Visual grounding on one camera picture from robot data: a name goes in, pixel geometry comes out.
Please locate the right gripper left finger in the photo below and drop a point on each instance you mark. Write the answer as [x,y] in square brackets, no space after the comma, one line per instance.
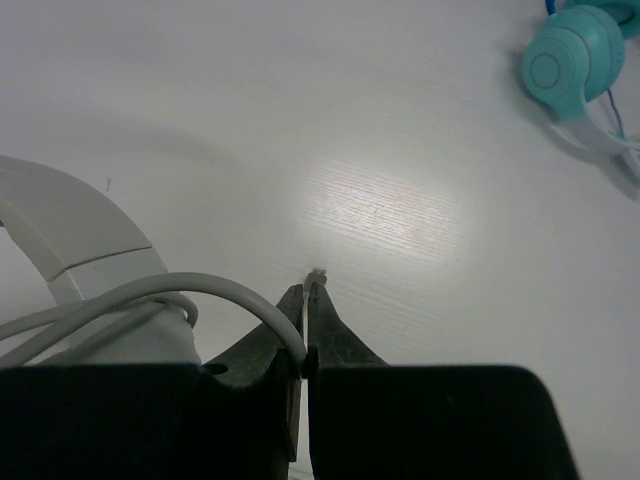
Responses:
[263,388]

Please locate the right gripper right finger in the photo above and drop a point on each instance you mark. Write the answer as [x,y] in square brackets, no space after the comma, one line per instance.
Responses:
[331,344]

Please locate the white grey headphones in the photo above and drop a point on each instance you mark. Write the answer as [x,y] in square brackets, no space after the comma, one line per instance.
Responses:
[83,245]

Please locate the teal white headphones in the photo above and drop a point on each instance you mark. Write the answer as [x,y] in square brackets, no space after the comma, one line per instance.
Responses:
[570,66]

